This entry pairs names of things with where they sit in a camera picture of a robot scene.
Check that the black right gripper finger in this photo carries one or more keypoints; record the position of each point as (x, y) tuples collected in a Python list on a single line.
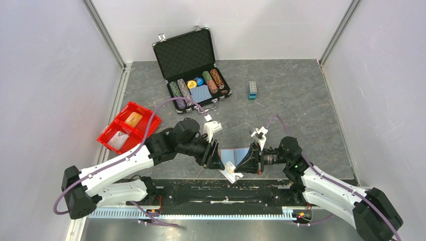
[(248, 166), (240, 154)]

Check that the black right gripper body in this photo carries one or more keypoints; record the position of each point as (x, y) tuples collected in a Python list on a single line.
[(259, 156)]

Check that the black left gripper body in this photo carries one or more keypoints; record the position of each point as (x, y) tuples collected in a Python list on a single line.
[(207, 156)]

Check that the orange leather card holder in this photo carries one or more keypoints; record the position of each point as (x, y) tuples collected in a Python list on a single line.
[(227, 155)]

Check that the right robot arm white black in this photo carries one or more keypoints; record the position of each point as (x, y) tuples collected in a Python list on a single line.
[(368, 211)]

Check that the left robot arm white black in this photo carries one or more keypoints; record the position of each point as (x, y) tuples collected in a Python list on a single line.
[(87, 189)]

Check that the blue playing card deck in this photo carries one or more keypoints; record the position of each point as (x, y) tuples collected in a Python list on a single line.
[(200, 93)]

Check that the white card in bin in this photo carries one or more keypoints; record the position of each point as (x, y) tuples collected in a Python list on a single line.
[(118, 140)]

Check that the grey blue toy brick stack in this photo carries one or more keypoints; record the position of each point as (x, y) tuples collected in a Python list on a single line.
[(252, 90)]

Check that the pink grey chip stack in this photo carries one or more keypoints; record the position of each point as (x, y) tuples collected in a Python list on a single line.
[(185, 92)]

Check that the green purple chip stack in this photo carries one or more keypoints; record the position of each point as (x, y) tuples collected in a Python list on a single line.
[(176, 93)]

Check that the yellow dealer chip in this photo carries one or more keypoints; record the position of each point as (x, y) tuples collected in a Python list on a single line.
[(191, 84)]

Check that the blue dealer chip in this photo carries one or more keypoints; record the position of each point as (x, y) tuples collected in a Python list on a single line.
[(199, 81)]

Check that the green red chip stack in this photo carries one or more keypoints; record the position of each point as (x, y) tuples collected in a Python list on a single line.
[(210, 82)]

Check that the brown orange chip stack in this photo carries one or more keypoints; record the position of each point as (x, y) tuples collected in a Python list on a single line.
[(217, 79)]

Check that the red bin far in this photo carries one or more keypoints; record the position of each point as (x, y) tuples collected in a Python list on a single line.
[(149, 121)]

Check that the red bin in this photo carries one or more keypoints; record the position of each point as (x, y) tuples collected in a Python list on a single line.
[(135, 136), (149, 121)]

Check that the black poker chip case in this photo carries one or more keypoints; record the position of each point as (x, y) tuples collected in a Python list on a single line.
[(186, 57)]

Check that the red bin near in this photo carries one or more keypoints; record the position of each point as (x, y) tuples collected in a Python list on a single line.
[(135, 136)]

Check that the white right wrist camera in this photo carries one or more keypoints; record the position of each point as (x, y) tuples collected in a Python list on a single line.
[(259, 135)]

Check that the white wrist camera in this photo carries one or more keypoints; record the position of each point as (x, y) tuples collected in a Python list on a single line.
[(211, 127), (259, 135)]

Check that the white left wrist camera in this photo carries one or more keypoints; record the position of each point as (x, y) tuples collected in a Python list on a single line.
[(211, 127)]

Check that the right aluminium frame post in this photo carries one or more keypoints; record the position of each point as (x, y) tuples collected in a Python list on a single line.
[(350, 11)]

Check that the aluminium frame post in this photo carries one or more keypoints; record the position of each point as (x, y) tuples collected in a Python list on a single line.
[(94, 14), (350, 11)]

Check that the left aluminium frame post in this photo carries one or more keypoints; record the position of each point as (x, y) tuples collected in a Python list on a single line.
[(94, 14)]

